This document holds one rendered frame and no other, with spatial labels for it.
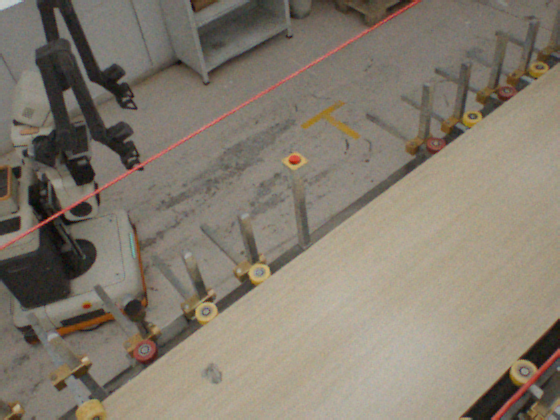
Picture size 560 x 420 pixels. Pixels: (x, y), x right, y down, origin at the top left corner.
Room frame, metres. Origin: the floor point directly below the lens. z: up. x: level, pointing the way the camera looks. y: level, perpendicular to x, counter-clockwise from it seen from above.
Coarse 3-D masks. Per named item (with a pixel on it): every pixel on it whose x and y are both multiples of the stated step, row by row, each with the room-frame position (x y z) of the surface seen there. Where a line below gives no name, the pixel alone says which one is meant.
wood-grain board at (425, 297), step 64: (512, 128) 1.83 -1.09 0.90; (384, 192) 1.58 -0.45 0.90; (448, 192) 1.53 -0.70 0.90; (512, 192) 1.47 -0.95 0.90; (320, 256) 1.31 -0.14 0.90; (384, 256) 1.26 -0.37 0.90; (448, 256) 1.22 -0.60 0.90; (512, 256) 1.17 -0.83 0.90; (256, 320) 1.08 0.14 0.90; (320, 320) 1.04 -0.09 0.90; (384, 320) 1.00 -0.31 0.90; (448, 320) 0.96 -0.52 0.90; (512, 320) 0.92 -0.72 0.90; (128, 384) 0.92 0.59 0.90; (192, 384) 0.88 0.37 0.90; (256, 384) 0.84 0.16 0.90; (320, 384) 0.81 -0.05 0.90; (384, 384) 0.77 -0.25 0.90; (448, 384) 0.74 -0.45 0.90
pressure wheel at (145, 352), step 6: (144, 342) 1.06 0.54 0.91; (150, 342) 1.06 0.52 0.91; (138, 348) 1.04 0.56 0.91; (144, 348) 1.04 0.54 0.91; (150, 348) 1.04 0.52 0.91; (156, 348) 1.04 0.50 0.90; (138, 354) 1.02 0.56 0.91; (144, 354) 1.02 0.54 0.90; (150, 354) 1.01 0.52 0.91; (156, 354) 1.02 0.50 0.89; (138, 360) 1.00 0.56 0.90; (144, 360) 1.00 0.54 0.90; (150, 360) 1.00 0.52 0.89
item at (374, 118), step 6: (372, 114) 2.15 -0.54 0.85; (372, 120) 2.12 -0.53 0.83; (378, 120) 2.09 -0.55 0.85; (384, 120) 2.09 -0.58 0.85; (384, 126) 2.05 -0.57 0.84; (390, 126) 2.04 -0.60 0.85; (396, 126) 2.03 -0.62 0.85; (390, 132) 2.02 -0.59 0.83; (396, 132) 1.99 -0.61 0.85; (402, 132) 1.98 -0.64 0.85; (402, 138) 1.96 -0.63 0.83; (408, 138) 1.94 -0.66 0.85; (420, 150) 1.86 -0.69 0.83; (426, 150) 1.84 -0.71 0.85
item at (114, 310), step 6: (96, 288) 1.37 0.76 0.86; (102, 288) 1.36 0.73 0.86; (102, 294) 1.34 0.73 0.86; (102, 300) 1.31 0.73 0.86; (108, 300) 1.30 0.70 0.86; (108, 306) 1.27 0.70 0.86; (114, 306) 1.27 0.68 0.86; (114, 312) 1.24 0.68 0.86; (120, 312) 1.24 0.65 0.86; (120, 318) 1.21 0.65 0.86; (120, 324) 1.19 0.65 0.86; (126, 324) 1.18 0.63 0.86; (126, 330) 1.15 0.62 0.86; (132, 330) 1.15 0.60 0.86; (156, 360) 1.03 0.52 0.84
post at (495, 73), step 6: (504, 30) 2.18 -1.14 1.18; (510, 30) 2.18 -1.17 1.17; (498, 36) 2.19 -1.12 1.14; (504, 36) 2.17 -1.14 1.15; (498, 42) 2.19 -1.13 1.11; (504, 42) 2.17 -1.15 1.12; (498, 48) 2.18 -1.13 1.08; (504, 48) 2.18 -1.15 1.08; (498, 54) 2.18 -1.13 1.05; (504, 54) 2.18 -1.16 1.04; (498, 60) 2.17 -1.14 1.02; (492, 66) 2.19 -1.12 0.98; (498, 66) 2.17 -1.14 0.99; (492, 72) 2.19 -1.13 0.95; (498, 72) 2.17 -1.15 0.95; (492, 78) 2.18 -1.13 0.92; (498, 78) 2.18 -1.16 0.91; (492, 84) 2.18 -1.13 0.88; (498, 84) 2.18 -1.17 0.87; (492, 102) 2.18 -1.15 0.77; (486, 108) 2.18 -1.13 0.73; (492, 108) 2.18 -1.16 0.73
